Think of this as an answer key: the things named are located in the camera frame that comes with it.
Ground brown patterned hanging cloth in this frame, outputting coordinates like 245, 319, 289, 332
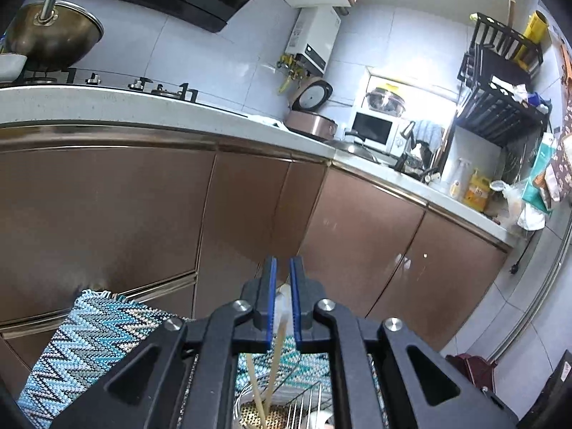
547, 31, 572, 203

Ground white microwave oven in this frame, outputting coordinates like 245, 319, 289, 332
349, 109, 401, 153

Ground white water heater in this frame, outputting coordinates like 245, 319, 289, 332
285, 6, 352, 75

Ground steel pan lid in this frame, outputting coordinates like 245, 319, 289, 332
324, 132, 373, 156

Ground yellow detergent bottle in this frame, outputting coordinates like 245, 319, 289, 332
465, 169, 493, 213

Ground copper rice cooker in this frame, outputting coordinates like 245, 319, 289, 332
285, 78, 339, 141

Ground brass wok with steel handle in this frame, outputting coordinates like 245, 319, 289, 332
4, 0, 105, 73

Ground black gas stove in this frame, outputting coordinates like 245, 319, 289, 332
13, 68, 247, 118

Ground grey hanging towel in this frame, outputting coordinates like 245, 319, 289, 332
411, 120, 446, 153

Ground green paper pack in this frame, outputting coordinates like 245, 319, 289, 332
523, 132, 559, 202

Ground white ceramic spoon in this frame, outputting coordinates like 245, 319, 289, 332
274, 283, 293, 337

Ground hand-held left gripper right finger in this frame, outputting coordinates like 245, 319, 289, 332
290, 257, 519, 429

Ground black power plug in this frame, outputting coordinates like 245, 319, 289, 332
511, 250, 531, 276

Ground clear spray bottle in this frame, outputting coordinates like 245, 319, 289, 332
449, 157, 473, 202

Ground yellow roll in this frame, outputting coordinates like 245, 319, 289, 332
512, 11, 551, 69

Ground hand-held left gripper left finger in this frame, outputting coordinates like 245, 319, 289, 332
51, 257, 278, 429

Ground steel pipe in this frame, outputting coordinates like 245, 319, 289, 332
486, 206, 572, 364

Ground white rag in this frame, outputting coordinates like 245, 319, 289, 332
492, 76, 531, 102

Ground small white plastic bag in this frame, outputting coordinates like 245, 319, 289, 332
503, 179, 548, 234

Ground zigzag woven tablecloth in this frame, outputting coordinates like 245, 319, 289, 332
15, 290, 390, 429

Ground group of wooden chopsticks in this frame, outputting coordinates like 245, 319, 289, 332
241, 322, 289, 429

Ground copper kitchen counter cabinets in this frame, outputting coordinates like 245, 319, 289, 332
0, 85, 516, 386

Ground trash bin with red lid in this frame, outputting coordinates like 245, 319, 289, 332
446, 353, 498, 390

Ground yellow gas valves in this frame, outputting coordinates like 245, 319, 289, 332
277, 54, 310, 95

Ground wire and plastic utensil holder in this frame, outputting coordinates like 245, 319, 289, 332
232, 352, 337, 429

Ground black metal shelf rack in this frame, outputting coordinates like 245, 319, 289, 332
457, 13, 553, 149

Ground dark box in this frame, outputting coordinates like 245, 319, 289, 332
534, 357, 572, 429

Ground white bowl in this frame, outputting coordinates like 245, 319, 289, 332
0, 53, 29, 84

